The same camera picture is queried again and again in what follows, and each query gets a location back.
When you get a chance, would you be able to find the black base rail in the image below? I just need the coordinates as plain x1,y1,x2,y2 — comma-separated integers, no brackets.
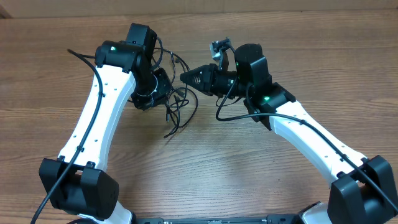
132,214,304,224

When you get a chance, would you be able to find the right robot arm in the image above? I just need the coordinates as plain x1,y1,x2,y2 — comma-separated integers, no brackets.
180,43,397,223

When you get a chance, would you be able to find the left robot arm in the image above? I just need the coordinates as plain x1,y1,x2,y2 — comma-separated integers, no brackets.
39,24,172,223

